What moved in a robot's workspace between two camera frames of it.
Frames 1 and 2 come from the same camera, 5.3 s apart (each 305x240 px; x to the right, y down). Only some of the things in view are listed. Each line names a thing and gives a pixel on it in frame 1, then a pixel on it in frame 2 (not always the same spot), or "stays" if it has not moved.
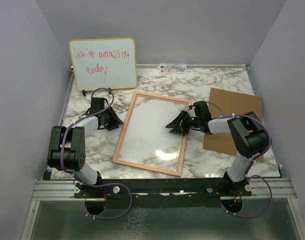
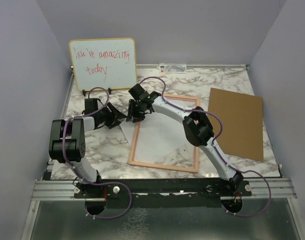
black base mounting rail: [171, 193] stays
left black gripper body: [107, 119] stays
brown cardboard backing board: [224, 104] stays
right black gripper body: [188, 122] -> [138, 114]
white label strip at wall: [172, 68] stays
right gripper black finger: [175, 122] -> [130, 115]
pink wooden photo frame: [136, 94] -> [168, 97]
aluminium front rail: [62, 190] stays
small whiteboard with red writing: [104, 63] stays
